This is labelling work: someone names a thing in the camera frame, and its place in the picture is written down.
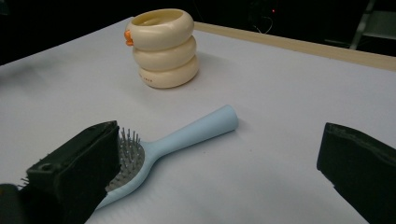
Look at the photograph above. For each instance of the cream ringed holder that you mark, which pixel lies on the cream ringed holder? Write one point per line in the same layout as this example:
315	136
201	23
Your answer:
165	46

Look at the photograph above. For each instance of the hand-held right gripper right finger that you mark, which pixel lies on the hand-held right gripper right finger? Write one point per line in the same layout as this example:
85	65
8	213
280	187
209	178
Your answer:
364	168

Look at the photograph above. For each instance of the grey metal stand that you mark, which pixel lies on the grey metal stand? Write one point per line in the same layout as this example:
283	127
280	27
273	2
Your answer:
378	25

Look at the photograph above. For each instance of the light blue hairbrush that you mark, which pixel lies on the light blue hairbrush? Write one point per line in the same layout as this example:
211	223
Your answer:
193	130

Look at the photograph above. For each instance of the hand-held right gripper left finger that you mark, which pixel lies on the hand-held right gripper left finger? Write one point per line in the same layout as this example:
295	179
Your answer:
71	174

